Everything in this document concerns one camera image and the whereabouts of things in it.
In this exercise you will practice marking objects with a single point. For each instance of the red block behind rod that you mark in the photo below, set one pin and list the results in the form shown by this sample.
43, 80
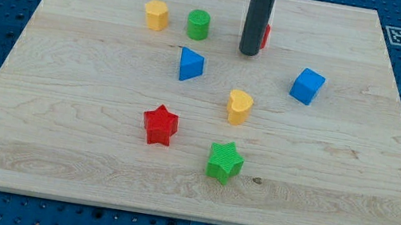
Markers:
265, 37

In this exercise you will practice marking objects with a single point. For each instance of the green cylinder block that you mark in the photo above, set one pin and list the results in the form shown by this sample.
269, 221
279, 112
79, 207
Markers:
198, 24

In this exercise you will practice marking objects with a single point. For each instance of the blue triangular prism block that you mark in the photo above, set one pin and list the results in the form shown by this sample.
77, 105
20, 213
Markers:
191, 64

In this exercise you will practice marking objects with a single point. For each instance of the yellow hexagon block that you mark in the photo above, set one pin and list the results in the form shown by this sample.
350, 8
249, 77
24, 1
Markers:
156, 15

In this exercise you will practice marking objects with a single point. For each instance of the light wooden board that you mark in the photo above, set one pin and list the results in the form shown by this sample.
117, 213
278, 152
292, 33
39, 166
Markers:
75, 86

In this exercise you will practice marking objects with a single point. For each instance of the red star block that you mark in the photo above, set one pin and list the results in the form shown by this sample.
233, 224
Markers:
160, 125

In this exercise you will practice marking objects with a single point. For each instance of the blue cube block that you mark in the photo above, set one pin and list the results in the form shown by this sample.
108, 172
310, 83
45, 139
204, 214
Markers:
306, 86

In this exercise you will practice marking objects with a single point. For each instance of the white fiducial marker tag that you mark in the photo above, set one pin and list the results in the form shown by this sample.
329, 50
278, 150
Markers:
394, 35

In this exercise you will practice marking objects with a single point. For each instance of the yellow heart block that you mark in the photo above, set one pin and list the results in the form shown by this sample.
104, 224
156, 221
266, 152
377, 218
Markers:
239, 106

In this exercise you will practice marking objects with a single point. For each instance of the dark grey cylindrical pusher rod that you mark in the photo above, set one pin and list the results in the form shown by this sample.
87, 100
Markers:
254, 29

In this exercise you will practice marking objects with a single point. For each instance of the green star block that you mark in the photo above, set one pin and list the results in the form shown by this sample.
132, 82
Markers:
224, 162

